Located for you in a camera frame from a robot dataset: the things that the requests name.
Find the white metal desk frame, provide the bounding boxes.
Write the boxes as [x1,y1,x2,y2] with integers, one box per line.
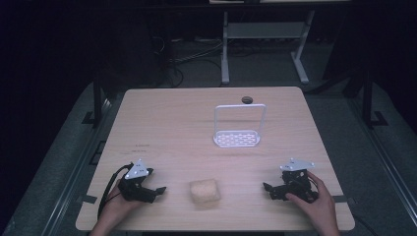
[220,9,317,87]

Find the black metal stand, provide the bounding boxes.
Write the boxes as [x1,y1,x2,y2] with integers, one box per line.
[82,70,111,128]
[360,70,389,130]

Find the beige sponge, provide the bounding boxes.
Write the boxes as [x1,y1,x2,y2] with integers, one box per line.
[189,178,222,205]

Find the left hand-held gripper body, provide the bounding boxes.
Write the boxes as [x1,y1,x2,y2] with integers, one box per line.
[117,158,157,204]

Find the white slotted drain rack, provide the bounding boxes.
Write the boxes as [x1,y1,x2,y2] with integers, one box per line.
[212,103,268,148]

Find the person's left hand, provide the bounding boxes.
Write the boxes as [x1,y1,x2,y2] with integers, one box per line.
[97,178,146,227]

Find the person's right hand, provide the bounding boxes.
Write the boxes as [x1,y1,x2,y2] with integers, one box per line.
[284,171,338,227]

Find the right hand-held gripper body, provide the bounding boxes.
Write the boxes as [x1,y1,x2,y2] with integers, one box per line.
[274,157,320,204]

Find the grey tape strip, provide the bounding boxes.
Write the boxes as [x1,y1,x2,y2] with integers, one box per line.
[78,194,98,205]
[332,195,356,205]

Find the black floor cables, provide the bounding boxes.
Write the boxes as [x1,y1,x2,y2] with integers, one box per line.
[150,34,230,89]

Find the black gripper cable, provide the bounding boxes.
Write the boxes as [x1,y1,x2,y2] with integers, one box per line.
[96,162,135,220]

